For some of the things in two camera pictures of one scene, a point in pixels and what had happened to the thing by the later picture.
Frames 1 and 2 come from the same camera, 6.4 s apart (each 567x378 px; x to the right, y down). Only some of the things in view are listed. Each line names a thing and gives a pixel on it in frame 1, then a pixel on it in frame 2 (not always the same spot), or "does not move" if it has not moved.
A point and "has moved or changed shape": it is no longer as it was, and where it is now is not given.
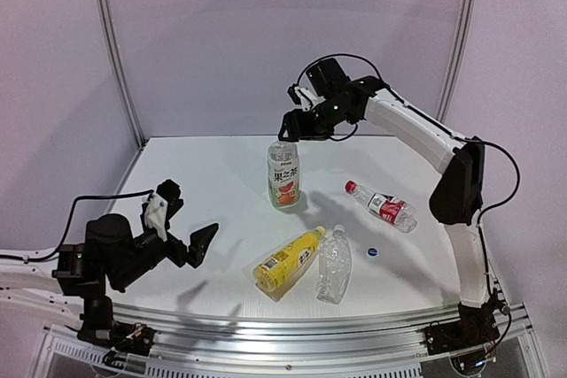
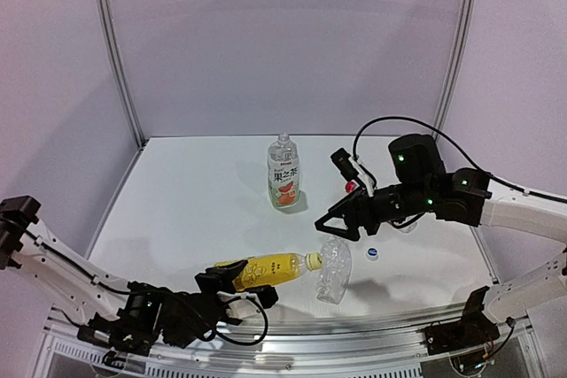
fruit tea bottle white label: [283, 173] does not move
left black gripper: [181, 251] → [217, 291]
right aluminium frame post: [465, 19] does not move
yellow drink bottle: [280, 271] has moved or changed shape
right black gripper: [302, 121] → [359, 211]
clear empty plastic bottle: [334, 269] does not move
